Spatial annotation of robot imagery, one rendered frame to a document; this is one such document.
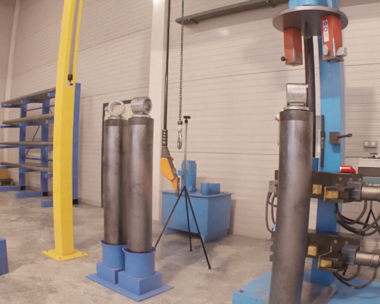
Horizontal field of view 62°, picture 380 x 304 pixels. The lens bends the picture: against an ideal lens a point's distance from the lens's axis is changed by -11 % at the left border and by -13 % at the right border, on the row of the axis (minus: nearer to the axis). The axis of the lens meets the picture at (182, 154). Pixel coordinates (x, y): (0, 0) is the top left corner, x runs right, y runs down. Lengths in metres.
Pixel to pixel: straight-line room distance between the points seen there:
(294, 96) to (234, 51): 3.26
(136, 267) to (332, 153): 1.84
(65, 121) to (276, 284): 2.71
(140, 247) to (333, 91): 2.02
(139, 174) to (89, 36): 5.78
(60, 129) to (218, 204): 2.28
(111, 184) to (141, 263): 0.73
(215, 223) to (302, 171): 2.77
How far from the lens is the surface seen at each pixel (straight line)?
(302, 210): 2.14
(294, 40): 2.72
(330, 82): 2.94
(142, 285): 2.97
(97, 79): 7.62
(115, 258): 3.18
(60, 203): 3.87
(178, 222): 4.87
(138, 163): 2.80
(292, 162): 2.10
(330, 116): 2.90
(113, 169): 3.05
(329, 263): 2.46
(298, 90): 2.16
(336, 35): 2.50
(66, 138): 3.85
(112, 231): 3.13
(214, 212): 4.67
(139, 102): 2.86
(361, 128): 4.46
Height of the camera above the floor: 1.22
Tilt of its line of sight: 1 degrees down
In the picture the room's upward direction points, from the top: 1 degrees clockwise
